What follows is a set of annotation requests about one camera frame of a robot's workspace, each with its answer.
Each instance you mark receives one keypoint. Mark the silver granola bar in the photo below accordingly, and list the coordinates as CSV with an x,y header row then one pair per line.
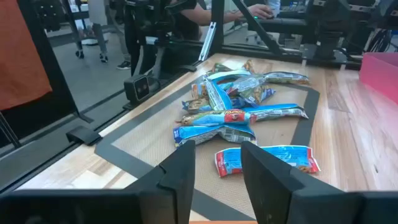
x,y
248,83

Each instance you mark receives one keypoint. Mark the light blue granola bar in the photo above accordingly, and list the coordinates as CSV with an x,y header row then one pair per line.
x,y
230,74

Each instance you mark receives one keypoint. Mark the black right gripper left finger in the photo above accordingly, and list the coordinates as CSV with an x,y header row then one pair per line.
x,y
174,186

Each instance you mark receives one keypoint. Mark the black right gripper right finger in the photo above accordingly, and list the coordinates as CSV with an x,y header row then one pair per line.
x,y
267,186

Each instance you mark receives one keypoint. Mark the silver aluminium bar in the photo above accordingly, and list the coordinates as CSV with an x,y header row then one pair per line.
x,y
207,40

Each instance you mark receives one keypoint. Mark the black table-level camera box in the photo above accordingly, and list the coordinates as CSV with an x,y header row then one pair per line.
x,y
136,88

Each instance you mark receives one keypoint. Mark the foil-wrapped granola bar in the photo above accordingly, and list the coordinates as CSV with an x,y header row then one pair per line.
x,y
217,96
196,105
248,65
237,102
198,91

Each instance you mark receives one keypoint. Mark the person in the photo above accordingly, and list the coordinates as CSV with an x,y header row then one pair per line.
x,y
192,15
98,12
21,56

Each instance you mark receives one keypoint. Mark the beige mat with dark border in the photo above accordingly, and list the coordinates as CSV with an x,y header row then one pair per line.
x,y
149,140

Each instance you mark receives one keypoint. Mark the blue granola bar red ends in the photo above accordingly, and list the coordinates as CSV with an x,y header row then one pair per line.
x,y
228,161

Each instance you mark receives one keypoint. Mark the black desk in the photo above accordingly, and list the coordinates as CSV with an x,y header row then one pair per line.
x,y
280,23

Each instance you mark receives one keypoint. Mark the translucent pink plastic bin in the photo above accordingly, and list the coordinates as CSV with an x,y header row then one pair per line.
x,y
379,74

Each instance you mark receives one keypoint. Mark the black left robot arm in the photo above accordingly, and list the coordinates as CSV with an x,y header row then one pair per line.
x,y
329,31

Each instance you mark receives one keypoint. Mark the black table clamp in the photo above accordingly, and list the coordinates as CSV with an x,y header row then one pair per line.
x,y
188,68
83,135

